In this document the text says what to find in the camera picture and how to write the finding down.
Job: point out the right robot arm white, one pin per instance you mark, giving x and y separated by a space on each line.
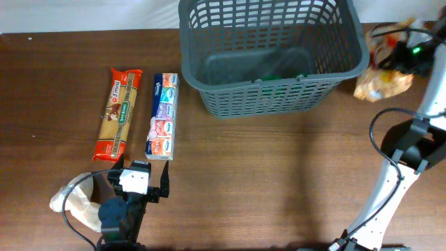
409 149

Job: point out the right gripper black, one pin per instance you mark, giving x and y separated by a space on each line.
399 61

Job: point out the grey plastic basket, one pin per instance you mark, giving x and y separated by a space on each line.
228 46

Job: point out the orange spaghetti pack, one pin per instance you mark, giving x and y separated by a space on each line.
117 116

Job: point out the green bottle with label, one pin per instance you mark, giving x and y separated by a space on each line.
299 85

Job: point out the orange coffee sachet bag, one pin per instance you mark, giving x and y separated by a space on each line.
375 83

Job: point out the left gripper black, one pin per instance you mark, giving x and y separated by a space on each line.
155 192

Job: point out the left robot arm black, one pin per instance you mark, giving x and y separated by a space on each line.
122 215

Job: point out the tissue multipack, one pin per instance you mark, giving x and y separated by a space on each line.
160 138

